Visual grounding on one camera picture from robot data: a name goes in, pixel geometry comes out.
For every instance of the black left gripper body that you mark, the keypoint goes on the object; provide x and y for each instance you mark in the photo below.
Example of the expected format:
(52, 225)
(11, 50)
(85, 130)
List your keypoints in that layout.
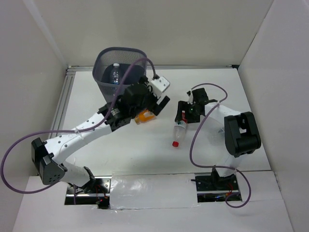
(149, 102)

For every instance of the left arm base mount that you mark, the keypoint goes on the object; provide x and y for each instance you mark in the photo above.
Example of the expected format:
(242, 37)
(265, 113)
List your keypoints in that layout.
(99, 195)

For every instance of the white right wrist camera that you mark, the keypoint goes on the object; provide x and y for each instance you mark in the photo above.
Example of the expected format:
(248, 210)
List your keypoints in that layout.
(190, 97)

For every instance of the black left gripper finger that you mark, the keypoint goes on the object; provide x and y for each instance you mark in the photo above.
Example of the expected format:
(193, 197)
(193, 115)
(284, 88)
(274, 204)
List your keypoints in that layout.
(159, 107)
(144, 80)

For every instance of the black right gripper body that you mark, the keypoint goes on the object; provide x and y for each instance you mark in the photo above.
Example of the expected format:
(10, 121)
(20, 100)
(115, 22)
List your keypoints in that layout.
(191, 108)

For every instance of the crushed blue label bottle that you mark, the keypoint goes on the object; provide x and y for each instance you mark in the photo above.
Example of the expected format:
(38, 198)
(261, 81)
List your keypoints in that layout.
(115, 75)

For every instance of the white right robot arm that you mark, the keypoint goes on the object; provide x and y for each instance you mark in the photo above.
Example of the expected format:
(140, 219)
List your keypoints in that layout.
(241, 135)

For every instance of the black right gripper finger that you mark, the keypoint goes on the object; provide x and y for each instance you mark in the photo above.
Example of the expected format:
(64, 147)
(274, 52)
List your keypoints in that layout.
(194, 117)
(180, 115)

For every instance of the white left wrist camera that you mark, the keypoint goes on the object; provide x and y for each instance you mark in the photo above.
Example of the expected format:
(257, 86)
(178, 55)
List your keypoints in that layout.
(159, 85)

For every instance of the aluminium frame rail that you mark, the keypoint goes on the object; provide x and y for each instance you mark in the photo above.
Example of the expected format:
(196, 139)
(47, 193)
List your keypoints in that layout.
(81, 98)

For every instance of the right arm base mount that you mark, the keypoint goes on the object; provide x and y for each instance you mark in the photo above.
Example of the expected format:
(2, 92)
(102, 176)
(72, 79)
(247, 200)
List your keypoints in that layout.
(213, 188)

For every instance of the red label water bottle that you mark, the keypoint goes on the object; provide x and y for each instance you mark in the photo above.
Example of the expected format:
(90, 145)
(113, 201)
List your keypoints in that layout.
(179, 131)

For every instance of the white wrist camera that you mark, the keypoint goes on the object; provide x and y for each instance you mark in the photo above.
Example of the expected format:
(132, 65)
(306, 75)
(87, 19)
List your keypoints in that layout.
(190, 97)
(159, 85)

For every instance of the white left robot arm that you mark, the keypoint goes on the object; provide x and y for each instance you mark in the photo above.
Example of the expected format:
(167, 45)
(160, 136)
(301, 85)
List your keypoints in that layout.
(49, 157)

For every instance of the grey mesh waste bin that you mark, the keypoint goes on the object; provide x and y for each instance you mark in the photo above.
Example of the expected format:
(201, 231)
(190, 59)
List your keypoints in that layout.
(124, 57)

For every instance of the squashed clear blue-label bottle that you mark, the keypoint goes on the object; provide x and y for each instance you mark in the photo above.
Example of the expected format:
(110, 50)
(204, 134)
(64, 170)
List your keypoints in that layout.
(216, 136)

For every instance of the small orange juice bottle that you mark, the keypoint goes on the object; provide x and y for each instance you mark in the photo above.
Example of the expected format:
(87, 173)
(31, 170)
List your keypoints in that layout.
(144, 117)

